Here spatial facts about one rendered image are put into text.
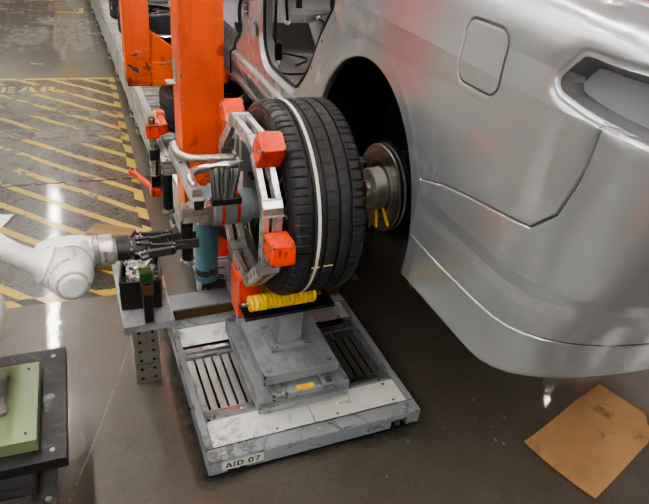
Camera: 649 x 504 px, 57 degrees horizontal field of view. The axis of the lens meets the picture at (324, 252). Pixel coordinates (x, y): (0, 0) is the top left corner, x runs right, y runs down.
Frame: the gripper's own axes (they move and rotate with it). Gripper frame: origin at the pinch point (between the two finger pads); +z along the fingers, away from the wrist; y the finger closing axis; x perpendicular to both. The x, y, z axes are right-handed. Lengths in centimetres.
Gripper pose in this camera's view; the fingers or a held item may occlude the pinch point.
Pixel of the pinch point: (186, 240)
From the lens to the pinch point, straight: 184.9
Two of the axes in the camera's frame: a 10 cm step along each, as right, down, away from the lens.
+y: 3.7, 5.2, -7.7
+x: 0.9, -8.5, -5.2
